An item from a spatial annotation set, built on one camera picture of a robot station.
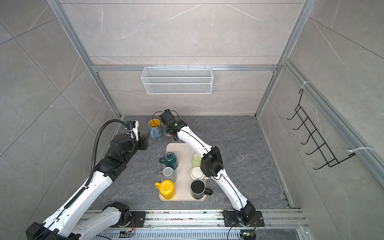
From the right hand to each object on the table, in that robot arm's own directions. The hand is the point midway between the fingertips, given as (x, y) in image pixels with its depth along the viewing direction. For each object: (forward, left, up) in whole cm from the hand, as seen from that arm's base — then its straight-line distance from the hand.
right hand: (168, 126), depth 97 cm
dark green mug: (-24, -3, -2) cm, 24 cm away
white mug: (-30, -18, -6) cm, 36 cm away
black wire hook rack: (-35, -73, +18) cm, 83 cm away
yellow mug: (-39, -2, -4) cm, 39 cm away
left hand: (-16, +8, +16) cm, 24 cm away
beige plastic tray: (-14, -10, -11) cm, 21 cm away
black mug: (-39, -18, -4) cm, 44 cm away
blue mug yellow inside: (+1, +9, -3) cm, 10 cm away
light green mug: (-24, -18, -3) cm, 30 cm away
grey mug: (-31, -3, -3) cm, 31 cm away
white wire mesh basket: (+26, -6, +17) cm, 32 cm away
